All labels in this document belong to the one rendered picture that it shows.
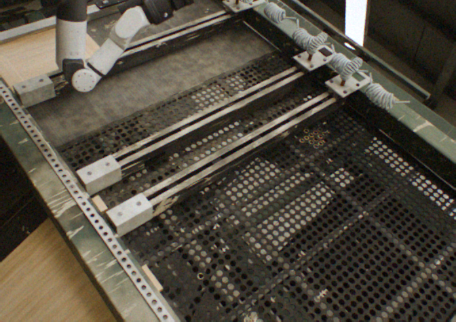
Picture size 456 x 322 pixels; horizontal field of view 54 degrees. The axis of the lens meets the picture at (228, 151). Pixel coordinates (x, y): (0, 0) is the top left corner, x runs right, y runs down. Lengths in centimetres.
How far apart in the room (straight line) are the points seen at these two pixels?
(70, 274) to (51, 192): 32
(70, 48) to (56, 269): 75
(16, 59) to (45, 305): 96
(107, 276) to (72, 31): 74
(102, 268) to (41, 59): 98
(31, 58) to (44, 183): 66
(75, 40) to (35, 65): 50
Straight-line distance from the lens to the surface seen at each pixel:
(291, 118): 173
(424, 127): 188
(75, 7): 148
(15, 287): 181
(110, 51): 156
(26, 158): 160
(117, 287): 132
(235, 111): 172
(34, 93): 180
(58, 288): 170
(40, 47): 207
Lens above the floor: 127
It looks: 2 degrees up
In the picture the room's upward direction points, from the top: 46 degrees clockwise
